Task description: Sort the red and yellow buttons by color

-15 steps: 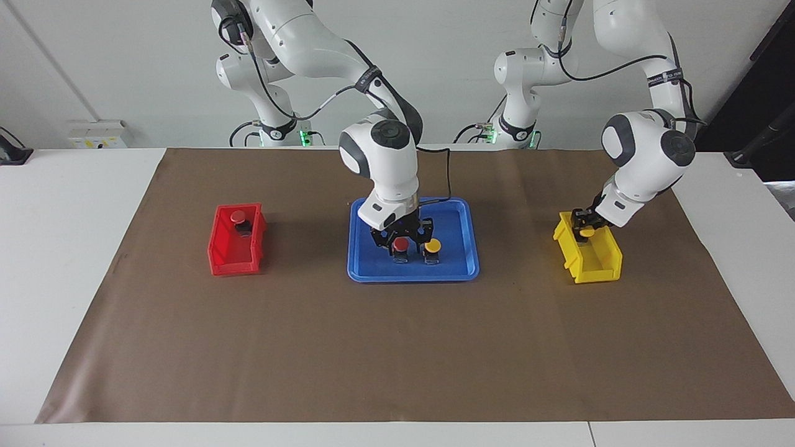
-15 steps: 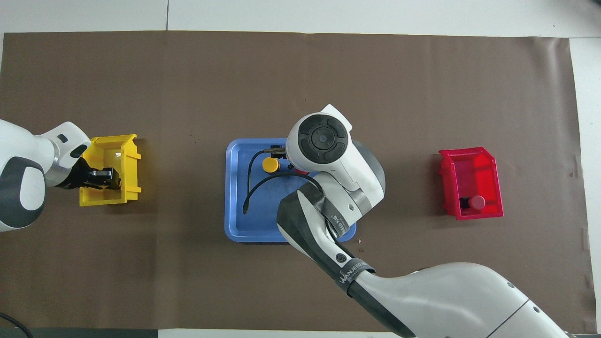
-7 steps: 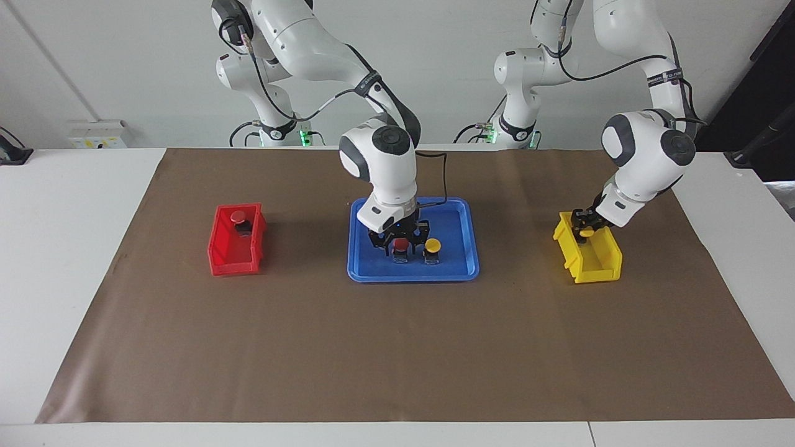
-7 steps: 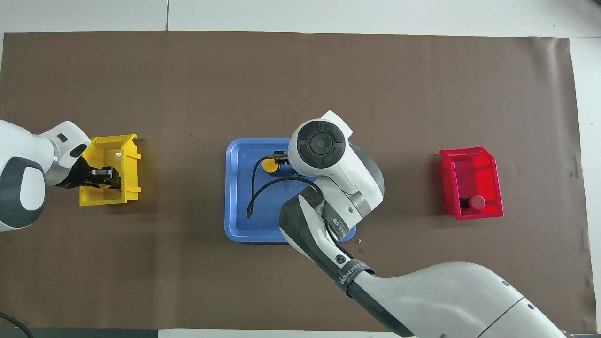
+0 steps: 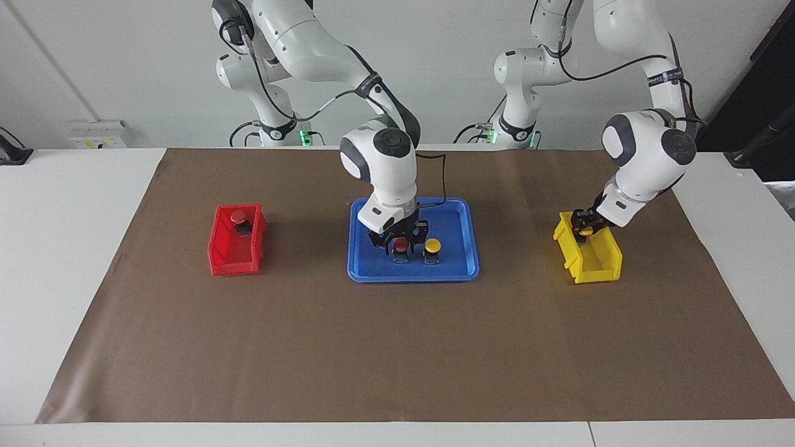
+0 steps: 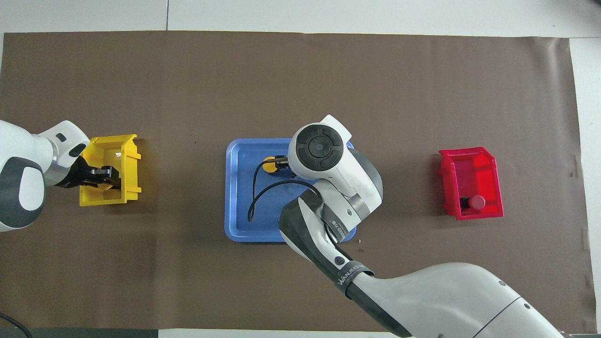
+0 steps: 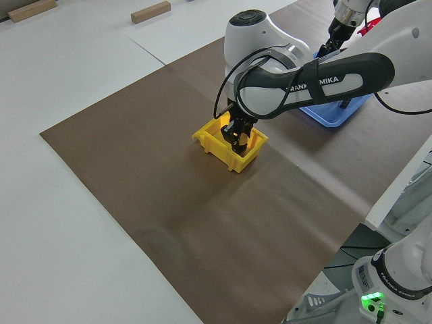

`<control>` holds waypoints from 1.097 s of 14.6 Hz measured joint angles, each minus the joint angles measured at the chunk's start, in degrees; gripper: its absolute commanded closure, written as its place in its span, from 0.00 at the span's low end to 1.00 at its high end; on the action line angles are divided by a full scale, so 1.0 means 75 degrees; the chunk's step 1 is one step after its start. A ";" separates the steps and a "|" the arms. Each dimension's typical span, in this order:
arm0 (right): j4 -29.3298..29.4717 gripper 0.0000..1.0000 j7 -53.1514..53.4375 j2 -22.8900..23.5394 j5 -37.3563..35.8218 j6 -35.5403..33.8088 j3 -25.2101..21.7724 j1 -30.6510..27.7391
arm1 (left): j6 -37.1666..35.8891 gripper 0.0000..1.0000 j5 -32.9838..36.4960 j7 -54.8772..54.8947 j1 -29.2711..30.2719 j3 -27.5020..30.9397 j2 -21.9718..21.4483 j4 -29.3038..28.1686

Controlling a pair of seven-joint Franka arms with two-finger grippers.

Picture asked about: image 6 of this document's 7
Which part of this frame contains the red push button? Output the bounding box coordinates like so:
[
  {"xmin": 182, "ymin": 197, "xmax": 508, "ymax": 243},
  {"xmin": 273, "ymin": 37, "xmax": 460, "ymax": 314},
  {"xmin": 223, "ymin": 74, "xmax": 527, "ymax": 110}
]
[{"xmin": 459, "ymin": 194, "xmax": 486, "ymax": 210}]

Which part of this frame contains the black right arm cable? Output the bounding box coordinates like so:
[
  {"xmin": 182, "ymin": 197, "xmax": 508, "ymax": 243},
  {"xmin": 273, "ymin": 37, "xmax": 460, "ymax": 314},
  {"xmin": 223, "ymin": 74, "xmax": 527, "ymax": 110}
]
[{"xmin": 247, "ymin": 160, "xmax": 324, "ymax": 222}]

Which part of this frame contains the red plastic bin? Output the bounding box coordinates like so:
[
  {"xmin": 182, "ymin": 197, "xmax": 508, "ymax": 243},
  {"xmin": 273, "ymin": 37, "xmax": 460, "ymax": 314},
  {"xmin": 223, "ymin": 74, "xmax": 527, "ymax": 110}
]
[{"xmin": 438, "ymin": 146, "xmax": 504, "ymax": 221}]

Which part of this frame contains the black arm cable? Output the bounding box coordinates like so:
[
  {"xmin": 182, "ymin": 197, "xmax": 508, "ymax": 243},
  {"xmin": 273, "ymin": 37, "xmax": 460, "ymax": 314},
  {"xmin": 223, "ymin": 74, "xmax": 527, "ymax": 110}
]
[
  {"xmin": 0, "ymin": 312, "xmax": 32, "ymax": 338},
  {"xmin": 247, "ymin": 160, "xmax": 324, "ymax": 222}
]

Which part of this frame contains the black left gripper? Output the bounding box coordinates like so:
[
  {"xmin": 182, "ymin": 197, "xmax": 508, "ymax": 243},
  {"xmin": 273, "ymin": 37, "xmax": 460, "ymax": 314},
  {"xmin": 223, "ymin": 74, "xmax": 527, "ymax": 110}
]
[{"xmin": 56, "ymin": 155, "xmax": 121, "ymax": 190}]

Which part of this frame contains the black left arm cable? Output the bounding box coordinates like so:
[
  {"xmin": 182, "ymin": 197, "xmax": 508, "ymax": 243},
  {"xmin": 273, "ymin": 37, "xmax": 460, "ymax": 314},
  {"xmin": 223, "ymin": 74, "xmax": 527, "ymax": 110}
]
[{"xmin": 0, "ymin": 312, "xmax": 32, "ymax": 338}]

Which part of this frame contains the brown paper mat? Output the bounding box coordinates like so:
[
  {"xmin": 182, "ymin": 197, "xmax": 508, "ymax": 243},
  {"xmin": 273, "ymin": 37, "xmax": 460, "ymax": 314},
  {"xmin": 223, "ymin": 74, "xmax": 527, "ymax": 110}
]
[{"xmin": 0, "ymin": 31, "xmax": 585, "ymax": 335}]

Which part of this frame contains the yellow plastic bin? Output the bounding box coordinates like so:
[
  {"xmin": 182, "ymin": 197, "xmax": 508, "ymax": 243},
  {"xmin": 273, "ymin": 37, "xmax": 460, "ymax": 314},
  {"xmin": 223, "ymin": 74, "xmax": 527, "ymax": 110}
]
[{"xmin": 79, "ymin": 134, "xmax": 142, "ymax": 207}]

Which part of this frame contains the blue plastic tray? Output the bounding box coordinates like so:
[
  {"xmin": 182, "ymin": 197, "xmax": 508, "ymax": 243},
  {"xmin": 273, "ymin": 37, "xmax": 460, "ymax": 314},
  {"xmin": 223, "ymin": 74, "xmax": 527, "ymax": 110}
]
[{"xmin": 224, "ymin": 138, "xmax": 357, "ymax": 243}]

